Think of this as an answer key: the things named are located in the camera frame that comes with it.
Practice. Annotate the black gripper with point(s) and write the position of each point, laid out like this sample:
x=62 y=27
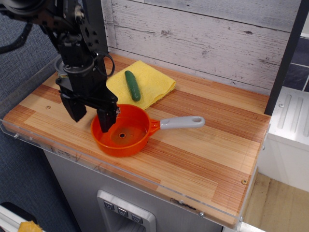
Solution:
x=84 y=88

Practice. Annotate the orange pan with grey handle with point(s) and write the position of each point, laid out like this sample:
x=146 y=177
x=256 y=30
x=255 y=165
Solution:
x=132 y=130

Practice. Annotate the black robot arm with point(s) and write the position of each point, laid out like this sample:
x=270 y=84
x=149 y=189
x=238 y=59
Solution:
x=76 y=30

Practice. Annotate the green toy cucumber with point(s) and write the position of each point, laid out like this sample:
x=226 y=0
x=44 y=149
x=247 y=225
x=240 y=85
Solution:
x=133 y=86

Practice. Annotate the peas and carrots can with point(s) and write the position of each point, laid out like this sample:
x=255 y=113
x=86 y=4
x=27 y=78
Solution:
x=59 y=67

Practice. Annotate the yellow folded cloth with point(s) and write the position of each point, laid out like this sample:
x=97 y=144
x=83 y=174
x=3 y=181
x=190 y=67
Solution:
x=153 y=85

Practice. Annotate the silver toy fridge cabinet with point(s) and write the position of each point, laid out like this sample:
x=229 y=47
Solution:
x=80 y=181

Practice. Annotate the grey dispenser panel with buttons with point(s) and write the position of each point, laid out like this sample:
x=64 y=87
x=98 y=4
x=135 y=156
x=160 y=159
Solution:
x=122 y=216

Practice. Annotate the yellow sponge piece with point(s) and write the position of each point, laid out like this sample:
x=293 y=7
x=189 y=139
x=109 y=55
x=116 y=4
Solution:
x=29 y=226

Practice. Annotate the white toy sink counter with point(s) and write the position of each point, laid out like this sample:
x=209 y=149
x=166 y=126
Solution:
x=285 y=153

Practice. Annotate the black vertical post right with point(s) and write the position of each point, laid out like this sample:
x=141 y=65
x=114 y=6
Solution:
x=287 y=56

